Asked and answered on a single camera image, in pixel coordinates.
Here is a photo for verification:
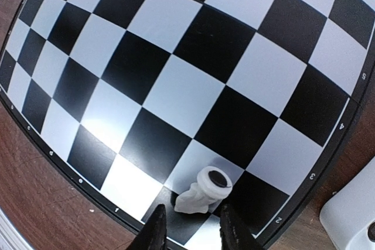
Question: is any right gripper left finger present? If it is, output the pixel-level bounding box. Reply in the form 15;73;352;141
127;204;168;250

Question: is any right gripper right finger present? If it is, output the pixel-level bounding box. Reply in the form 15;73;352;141
220;204;264;250

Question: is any white chess knight piece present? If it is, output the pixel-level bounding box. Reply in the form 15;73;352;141
174;166;233;214

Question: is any black white chessboard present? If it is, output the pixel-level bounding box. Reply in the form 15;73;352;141
1;0;374;249

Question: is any white plastic tray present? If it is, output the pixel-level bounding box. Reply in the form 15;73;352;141
319;167;374;249

